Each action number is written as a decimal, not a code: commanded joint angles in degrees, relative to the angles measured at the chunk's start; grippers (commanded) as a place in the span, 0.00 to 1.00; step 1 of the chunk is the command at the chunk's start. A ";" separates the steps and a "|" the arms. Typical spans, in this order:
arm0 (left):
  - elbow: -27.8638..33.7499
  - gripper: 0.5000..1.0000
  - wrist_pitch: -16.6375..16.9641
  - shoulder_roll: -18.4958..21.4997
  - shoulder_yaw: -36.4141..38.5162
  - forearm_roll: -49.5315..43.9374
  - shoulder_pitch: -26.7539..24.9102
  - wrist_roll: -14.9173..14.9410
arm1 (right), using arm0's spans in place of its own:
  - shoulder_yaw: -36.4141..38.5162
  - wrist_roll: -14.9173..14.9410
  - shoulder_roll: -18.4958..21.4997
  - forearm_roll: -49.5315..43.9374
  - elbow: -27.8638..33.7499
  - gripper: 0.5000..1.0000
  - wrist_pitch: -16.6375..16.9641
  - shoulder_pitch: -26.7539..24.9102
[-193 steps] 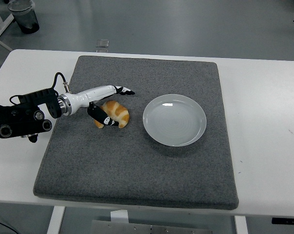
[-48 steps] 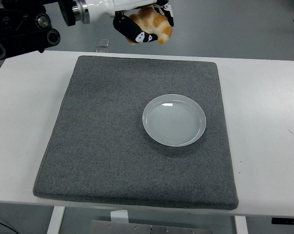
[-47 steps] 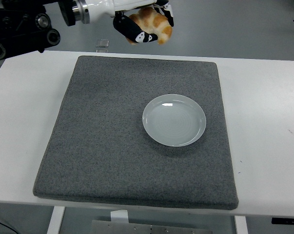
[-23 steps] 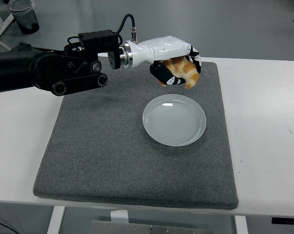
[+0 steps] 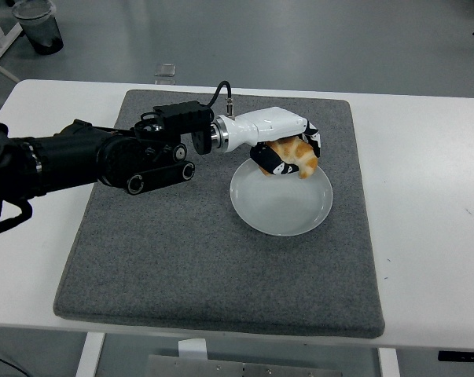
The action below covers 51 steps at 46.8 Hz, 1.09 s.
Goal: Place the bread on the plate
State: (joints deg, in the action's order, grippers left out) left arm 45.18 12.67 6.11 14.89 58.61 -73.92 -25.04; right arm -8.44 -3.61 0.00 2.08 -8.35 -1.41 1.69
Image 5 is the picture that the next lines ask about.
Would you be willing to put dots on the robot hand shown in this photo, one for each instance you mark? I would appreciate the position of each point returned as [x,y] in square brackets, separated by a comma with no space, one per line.
[268,123]

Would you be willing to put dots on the croissant bread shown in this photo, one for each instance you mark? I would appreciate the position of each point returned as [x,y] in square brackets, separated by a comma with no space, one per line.
[299,155]

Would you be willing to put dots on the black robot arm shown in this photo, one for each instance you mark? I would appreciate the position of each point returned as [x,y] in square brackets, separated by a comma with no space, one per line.
[63,157]

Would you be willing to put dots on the light grey round plate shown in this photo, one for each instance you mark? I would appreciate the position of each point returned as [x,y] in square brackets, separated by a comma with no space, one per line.
[280,208]

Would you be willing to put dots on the clear square floor plate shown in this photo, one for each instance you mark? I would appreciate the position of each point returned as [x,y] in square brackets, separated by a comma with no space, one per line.
[165,80]
[166,70]

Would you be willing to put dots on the grey felt mat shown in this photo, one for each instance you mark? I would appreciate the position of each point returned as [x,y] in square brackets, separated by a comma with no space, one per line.
[181,267]

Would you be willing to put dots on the white paper label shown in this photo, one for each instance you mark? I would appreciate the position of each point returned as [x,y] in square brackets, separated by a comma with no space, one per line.
[192,348]

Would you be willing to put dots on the black bin with clear liner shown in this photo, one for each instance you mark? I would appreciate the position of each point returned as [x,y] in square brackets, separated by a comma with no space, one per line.
[44,35]

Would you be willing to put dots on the white table leg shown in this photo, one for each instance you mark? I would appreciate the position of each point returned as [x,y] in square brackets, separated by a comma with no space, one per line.
[89,355]
[389,363]

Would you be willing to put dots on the black table control panel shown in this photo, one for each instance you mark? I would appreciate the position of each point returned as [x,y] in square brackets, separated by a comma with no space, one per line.
[462,356]

